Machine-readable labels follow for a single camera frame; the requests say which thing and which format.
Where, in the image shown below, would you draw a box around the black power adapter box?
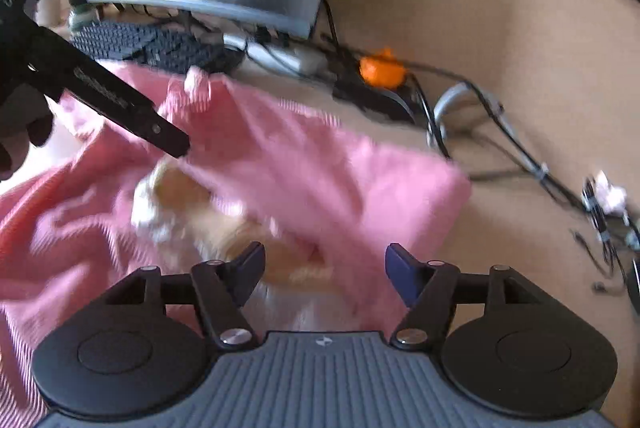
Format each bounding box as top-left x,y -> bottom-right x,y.
332,73 -> 426,129

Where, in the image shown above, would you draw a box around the dark gloved left hand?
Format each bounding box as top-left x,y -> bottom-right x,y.
1,84 -> 53,181

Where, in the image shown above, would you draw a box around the orange pumpkin toy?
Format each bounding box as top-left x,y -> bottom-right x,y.
359,47 -> 407,91

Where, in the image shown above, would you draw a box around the black keyboard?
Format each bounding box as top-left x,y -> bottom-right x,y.
70,21 -> 244,74

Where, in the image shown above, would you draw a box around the pink striped garment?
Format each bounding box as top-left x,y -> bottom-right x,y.
1,64 -> 471,427

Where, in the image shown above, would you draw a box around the white power strip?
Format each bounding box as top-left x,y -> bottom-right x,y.
222,33 -> 329,78

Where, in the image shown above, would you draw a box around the black cable bundle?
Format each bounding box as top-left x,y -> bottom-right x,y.
319,0 -> 640,294

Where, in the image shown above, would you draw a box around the crumpled white paper tag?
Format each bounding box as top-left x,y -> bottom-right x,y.
593,171 -> 627,215

